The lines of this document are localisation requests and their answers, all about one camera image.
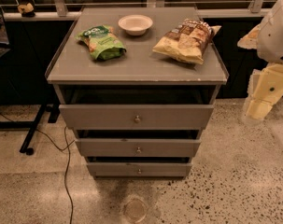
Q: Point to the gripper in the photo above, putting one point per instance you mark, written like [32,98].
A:
[275,37]

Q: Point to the grey top drawer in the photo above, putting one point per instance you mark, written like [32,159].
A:
[136,117]

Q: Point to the grey drawer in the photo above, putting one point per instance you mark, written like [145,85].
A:
[138,169]
[136,117]
[102,147]

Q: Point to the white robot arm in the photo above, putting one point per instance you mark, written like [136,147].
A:
[266,38]

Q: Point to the grey drawer cabinet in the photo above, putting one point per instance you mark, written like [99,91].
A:
[139,77]

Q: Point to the grey middle drawer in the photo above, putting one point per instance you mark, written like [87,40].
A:
[102,147]

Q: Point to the grey bottom drawer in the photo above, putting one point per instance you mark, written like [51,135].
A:
[138,169]

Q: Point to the yellow brown chip bag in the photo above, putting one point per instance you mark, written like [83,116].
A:
[187,42]

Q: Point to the white paper bowl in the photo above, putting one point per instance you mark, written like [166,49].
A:
[135,24]

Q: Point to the green chip bag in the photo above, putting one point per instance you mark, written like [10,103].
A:
[102,43]

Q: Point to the round floor drain cover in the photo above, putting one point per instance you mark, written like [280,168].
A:
[134,211]

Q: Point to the metal window railing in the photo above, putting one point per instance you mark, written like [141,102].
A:
[141,3]

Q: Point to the small yellow object on ledge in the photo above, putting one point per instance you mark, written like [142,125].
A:
[26,9]

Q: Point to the black table leg frame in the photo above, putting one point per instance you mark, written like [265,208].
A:
[31,126]

